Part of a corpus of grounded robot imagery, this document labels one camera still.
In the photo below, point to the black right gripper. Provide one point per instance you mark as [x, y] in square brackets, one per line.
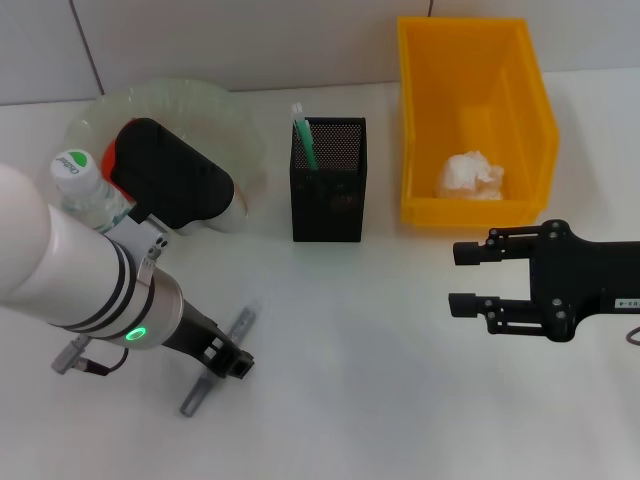
[590, 275]

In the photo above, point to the white paper ball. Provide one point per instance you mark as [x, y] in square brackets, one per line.
[467, 177]

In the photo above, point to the clear green-label water bottle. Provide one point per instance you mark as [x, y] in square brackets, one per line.
[72, 167]

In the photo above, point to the yellow plastic bin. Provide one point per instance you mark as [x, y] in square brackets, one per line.
[450, 100]

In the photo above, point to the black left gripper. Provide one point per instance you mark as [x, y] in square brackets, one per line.
[197, 335]

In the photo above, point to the green toothbrush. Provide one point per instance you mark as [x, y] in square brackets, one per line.
[306, 140]

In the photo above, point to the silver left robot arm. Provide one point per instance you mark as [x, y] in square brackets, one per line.
[75, 270]

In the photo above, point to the silver grey pen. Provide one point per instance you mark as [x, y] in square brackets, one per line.
[195, 397]

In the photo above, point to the orange fruit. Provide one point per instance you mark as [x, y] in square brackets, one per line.
[107, 160]

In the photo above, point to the pale green glass fruit plate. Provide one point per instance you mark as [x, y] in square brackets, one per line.
[215, 125]

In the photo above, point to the black mesh pen holder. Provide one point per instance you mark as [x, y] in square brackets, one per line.
[327, 220]

